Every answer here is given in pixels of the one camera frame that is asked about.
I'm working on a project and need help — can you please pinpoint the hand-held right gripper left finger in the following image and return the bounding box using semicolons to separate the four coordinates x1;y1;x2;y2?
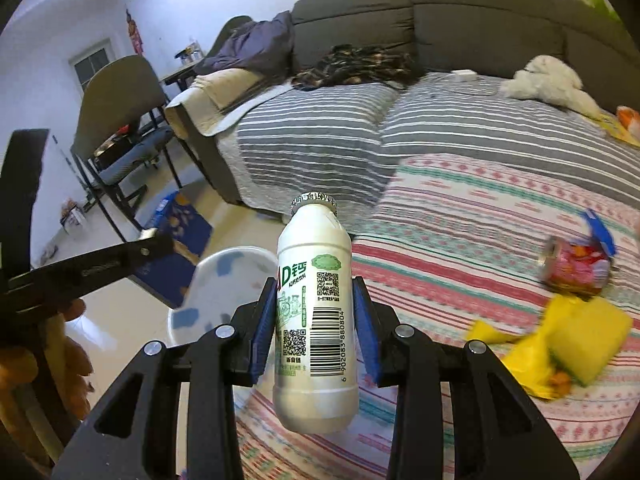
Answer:
50;277;281;480

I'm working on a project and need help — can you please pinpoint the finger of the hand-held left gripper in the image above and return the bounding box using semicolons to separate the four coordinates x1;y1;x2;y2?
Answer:
0;129;51;281

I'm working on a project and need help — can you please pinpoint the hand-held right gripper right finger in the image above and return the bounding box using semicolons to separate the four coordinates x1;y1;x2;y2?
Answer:
352;276;581;480

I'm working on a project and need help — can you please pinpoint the white trash bin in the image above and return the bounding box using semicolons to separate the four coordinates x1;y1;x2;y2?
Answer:
167;246;278;356

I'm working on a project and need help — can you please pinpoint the white plastic drink bottle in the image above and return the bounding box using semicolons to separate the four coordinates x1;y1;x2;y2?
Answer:
272;191;360;435

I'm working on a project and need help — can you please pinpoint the yellow plastic bag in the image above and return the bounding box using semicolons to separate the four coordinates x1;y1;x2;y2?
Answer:
467;295;571;401

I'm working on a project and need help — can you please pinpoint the red drink can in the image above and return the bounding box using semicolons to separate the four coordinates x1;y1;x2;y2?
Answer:
542;236;613;297

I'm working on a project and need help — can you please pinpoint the yellow green sponge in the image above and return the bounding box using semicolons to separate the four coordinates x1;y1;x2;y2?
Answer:
550;297;633;387

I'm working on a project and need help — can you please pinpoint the blue white snack bag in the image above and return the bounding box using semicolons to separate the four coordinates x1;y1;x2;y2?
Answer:
582;210;616;256

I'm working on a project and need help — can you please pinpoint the person's left hand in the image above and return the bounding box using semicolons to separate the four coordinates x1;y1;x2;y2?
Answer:
0;297;92;466

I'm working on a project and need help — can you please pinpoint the blue cardboard box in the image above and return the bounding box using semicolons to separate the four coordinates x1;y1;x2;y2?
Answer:
131;190;213;308

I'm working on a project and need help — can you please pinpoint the white window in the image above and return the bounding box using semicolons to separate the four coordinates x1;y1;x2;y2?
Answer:
69;40;116;91

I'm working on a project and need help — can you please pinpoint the side table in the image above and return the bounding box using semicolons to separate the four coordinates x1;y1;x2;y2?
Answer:
160;35;211;91

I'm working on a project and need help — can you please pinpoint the grey striped blanket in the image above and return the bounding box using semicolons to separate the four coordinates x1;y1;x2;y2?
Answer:
235;72;640;211

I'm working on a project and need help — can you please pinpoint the cream quilted blanket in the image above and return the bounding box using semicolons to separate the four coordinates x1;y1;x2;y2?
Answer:
164;67;291;138

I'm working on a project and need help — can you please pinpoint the plaid shirt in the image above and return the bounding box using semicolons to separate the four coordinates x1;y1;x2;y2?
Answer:
290;44;416;92

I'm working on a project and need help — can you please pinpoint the dark blue jacket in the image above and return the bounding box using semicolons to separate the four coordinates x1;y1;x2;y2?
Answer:
192;10;296;76

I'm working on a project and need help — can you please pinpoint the white plush dog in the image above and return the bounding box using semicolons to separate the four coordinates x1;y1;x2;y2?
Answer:
500;55;603;116

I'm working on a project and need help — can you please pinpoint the yellow book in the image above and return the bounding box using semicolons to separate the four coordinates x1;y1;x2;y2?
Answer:
597;110;640;148

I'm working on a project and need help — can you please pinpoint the grey sofa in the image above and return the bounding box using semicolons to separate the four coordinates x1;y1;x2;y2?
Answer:
205;0;640;206

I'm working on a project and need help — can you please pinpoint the orange white snack bag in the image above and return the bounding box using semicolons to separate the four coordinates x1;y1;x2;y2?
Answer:
616;105;640;138

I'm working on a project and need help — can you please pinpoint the yellow green plush toy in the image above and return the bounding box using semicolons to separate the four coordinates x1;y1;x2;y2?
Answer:
595;0;621;26

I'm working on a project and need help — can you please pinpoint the black frame chair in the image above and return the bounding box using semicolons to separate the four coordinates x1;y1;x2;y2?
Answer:
70;55;183;243

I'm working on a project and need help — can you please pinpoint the red wall decoration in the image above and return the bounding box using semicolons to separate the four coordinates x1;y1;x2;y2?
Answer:
125;7;146;56

